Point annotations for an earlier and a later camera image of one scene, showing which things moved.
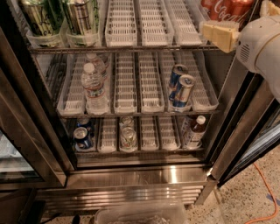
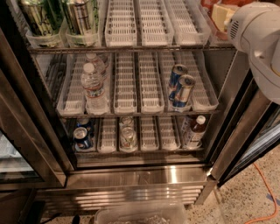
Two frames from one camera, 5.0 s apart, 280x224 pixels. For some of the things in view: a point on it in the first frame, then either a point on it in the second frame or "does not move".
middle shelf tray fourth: (151, 83) does not move
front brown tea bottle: (197, 132) does not move
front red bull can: (185, 84) does not move
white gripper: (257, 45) -> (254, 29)
